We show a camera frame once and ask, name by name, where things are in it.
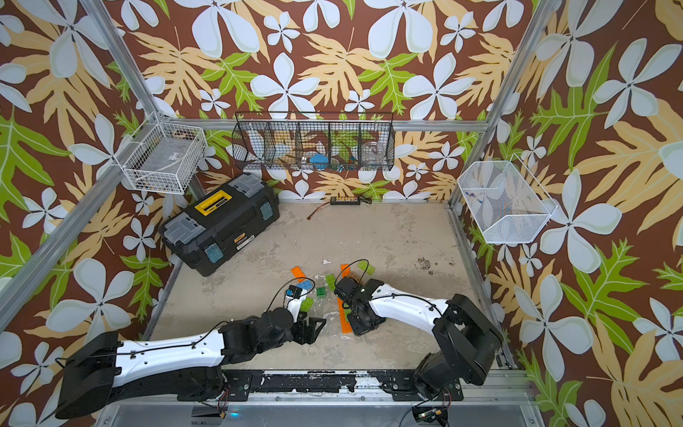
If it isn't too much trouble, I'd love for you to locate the white wire basket right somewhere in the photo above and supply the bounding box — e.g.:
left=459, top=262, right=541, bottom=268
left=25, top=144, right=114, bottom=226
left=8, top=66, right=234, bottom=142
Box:
left=457, top=155, right=558, bottom=246

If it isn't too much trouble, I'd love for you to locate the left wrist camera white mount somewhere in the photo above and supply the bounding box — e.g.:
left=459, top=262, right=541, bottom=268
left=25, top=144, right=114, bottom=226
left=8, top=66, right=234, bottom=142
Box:
left=285, top=286, right=305, bottom=321

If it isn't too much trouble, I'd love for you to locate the black power strip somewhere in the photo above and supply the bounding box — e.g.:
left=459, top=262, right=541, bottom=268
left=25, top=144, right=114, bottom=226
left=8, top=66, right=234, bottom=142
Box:
left=330, top=196, right=361, bottom=206

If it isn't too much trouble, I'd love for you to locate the white wire basket left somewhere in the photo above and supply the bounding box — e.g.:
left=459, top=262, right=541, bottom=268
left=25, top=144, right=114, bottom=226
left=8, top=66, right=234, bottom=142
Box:
left=116, top=113, right=207, bottom=195

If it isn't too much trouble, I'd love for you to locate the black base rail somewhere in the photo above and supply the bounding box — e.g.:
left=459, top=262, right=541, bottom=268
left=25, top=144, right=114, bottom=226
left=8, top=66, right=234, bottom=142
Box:
left=178, top=369, right=464, bottom=402

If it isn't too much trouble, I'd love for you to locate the white wire basket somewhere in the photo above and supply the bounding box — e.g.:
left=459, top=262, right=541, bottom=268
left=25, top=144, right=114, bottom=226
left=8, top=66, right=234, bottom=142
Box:
left=457, top=155, right=558, bottom=246
left=116, top=113, right=207, bottom=195

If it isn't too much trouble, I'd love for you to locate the blue flat lego plate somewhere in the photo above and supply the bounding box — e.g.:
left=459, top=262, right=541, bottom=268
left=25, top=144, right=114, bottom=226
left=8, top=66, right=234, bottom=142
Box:
left=297, top=280, right=315, bottom=291

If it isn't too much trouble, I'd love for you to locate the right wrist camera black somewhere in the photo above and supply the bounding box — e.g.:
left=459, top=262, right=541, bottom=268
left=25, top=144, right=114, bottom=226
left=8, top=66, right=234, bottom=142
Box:
left=334, top=276, right=362, bottom=301

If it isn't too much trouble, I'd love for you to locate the black wire basket centre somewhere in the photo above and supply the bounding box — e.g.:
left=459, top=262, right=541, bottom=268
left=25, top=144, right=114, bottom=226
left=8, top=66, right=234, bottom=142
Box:
left=231, top=111, right=396, bottom=172

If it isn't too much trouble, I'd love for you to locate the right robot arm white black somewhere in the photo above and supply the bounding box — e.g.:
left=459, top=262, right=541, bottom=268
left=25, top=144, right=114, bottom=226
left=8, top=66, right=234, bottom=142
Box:
left=334, top=277, right=503, bottom=399

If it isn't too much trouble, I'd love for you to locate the orange lego brick long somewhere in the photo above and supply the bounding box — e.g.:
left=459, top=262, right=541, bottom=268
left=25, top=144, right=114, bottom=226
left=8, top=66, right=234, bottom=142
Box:
left=337, top=299, right=352, bottom=334

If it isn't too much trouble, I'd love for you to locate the black toolbox yellow handle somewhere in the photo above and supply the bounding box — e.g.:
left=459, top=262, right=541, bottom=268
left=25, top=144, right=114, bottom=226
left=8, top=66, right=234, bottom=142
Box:
left=159, top=174, right=280, bottom=277

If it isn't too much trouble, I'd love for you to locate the lime lego brick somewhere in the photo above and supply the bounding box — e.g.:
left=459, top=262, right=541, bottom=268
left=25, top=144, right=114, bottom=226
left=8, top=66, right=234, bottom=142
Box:
left=325, top=274, right=336, bottom=292
left=300, top=297, right=315, bottom=312
left=359, top=260, right=375, bottom=276

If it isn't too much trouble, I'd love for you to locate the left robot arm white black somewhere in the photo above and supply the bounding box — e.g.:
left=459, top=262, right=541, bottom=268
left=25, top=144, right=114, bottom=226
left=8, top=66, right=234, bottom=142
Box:
left=55, top=307, right=327, bottom=420

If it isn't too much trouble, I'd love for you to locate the orange flat lego plate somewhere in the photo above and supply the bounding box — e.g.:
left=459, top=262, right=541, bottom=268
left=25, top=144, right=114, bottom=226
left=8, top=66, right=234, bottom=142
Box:
left=291, top=266, right=305, bottom=283

